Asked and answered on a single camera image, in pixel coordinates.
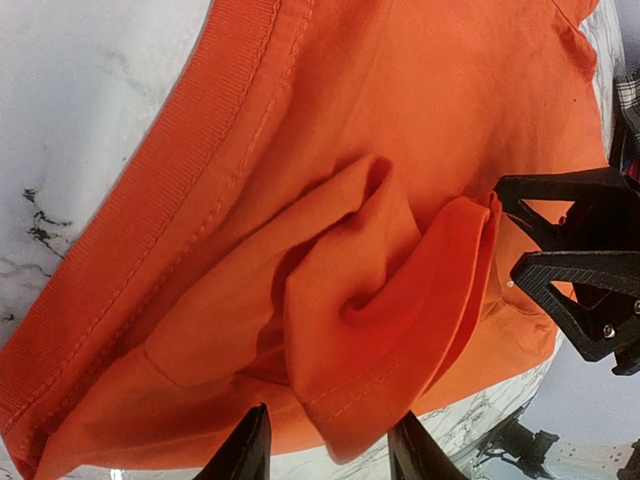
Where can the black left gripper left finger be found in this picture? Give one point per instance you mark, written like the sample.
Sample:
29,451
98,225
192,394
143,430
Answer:
246,452

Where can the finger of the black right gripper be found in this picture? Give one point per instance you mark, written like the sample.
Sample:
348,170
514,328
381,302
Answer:
594,210
592,296

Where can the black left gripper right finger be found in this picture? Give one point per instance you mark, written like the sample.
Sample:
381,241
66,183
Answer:
414,454

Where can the black white plaid skirt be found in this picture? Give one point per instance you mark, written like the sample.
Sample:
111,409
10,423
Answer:
627,90

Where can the orange garment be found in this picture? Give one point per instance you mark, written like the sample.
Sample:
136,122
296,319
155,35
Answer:
311,225

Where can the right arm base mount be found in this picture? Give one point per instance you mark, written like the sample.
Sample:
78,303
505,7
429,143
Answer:
514,444

